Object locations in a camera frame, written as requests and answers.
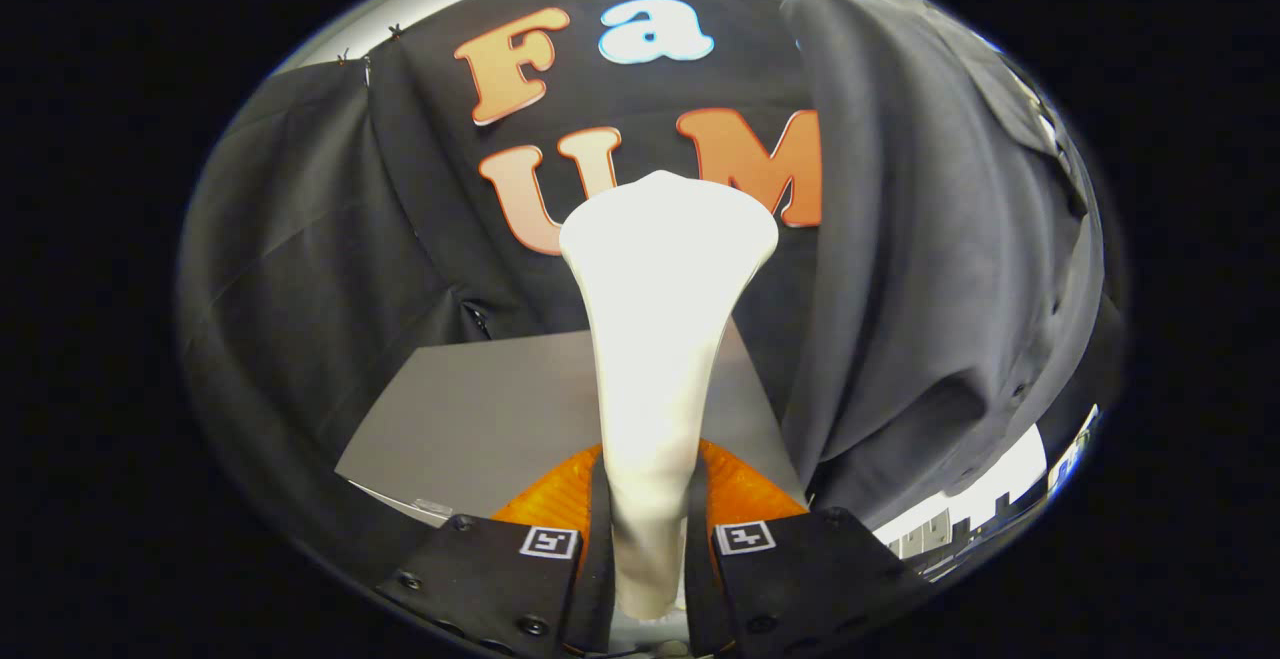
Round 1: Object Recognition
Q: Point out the white garment steamer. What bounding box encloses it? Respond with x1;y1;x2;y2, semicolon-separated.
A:
558;171;781;622

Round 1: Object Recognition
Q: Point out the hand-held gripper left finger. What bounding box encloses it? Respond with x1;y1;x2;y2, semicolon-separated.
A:
378;442;617;659

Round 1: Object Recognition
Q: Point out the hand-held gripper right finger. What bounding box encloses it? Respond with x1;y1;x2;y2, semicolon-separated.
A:
684;439;933;659

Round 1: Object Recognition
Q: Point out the white board with devices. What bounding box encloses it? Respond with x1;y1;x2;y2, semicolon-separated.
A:
1048;404;1101;500

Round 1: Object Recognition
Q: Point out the grey drawer unit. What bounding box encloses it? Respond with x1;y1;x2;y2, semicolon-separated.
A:
885;504;1011;580

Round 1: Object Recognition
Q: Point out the white table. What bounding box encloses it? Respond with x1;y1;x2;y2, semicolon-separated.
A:
875;424;1049;545

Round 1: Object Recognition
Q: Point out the grey button shirt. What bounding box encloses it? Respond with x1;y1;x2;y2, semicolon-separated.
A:
780;0;1109;530

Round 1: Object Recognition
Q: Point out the grey cabinet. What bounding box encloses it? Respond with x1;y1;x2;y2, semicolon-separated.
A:
335;319;807;530

